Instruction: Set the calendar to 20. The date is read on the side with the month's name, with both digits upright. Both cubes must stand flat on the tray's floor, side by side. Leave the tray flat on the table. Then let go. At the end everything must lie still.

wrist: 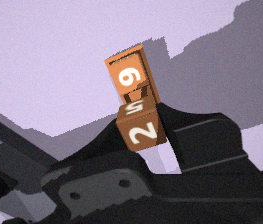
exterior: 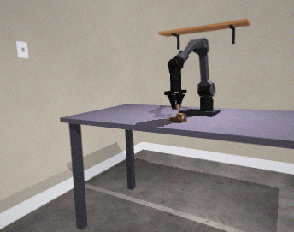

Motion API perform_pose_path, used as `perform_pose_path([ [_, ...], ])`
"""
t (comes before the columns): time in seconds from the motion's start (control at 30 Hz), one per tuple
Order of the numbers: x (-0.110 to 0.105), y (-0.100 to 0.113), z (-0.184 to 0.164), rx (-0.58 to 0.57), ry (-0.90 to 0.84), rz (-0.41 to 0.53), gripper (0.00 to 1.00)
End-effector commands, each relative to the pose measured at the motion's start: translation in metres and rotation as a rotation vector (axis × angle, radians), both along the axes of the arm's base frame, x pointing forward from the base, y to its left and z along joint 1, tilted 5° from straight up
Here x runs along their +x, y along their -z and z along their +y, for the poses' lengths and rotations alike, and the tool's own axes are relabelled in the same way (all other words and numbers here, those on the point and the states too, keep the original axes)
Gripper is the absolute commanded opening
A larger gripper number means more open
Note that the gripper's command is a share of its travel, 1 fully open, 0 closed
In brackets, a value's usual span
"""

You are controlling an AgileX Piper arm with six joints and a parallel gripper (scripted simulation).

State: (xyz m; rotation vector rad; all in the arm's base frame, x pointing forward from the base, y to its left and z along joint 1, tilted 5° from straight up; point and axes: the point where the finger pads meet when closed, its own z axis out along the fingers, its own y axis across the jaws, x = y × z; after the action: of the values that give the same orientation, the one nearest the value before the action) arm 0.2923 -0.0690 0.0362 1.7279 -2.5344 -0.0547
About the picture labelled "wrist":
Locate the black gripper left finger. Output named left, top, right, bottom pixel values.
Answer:
left=41, top=118, right=129, bottom=211

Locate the brown rectangular tray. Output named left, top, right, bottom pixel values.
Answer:
left=104, top=44, right=161, bottom=104

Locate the brown number cube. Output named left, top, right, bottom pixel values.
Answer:
left=115, top=95, right=167, bottom=152
left=108, top=52, right=149, bottom=95

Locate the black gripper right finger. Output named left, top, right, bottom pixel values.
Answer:
left=155, top=102, right=260, bottom=174

